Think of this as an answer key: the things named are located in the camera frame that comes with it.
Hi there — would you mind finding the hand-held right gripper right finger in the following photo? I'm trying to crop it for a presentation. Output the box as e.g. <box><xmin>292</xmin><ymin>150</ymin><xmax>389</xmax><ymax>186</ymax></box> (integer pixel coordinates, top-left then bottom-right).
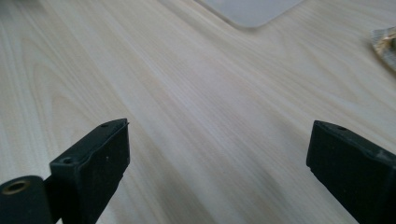
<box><xmin>305</xmin><ymin>119</ymin><xmax>396</xmax><ymax>224</ymax></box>

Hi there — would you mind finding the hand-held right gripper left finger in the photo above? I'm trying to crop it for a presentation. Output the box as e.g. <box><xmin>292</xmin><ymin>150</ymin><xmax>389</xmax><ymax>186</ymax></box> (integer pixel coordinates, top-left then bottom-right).
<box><xmin>49</xmin><ymin>118</ymin><xmax>131</xmax><ymax>224</ymax></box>

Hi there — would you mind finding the clear plastic container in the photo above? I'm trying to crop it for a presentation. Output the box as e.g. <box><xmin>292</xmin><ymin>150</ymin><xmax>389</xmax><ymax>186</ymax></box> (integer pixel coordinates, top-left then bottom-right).
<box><xmin>195</xmin><ymin>0</ymin><xmax>307</xmax><ymax>30</ymax></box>

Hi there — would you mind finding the white and orange snack bag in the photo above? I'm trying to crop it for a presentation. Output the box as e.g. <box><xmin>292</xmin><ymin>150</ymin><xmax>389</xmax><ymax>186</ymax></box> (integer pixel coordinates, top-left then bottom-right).
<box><xmin>371</xmin><ymin>26</ymin><xmax>396</xmax><ymax>73</ymax></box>

